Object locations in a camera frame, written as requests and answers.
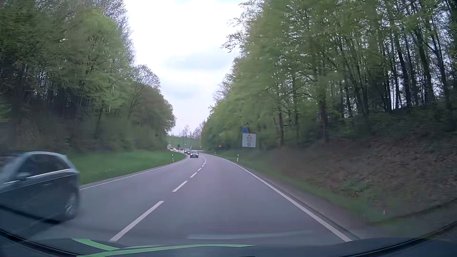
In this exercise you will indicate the white and blue road sign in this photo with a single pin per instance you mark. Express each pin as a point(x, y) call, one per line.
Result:
point(248, 139)

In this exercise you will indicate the queue of cars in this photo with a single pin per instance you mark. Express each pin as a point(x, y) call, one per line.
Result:
point(180, 149)

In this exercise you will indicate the grey asphalt road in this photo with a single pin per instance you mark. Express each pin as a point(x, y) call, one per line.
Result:
point(221, 200)

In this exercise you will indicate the wood of green trees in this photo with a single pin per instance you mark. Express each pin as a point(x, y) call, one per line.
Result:
point(71, 78)
point(321, 71)

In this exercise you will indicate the grass verge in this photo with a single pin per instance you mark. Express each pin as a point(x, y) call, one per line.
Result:
point(117, 163)

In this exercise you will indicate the car's own bonnet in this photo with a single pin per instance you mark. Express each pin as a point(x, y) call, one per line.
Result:
point(214, 250)

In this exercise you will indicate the road markings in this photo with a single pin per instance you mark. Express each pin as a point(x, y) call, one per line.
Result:
point(137, 221)

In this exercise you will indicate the grass and earth bank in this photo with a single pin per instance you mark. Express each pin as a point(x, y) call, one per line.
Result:
point(357, 171)

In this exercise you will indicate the dark grey car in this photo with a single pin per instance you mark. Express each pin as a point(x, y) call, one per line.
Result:
point(35, 185)

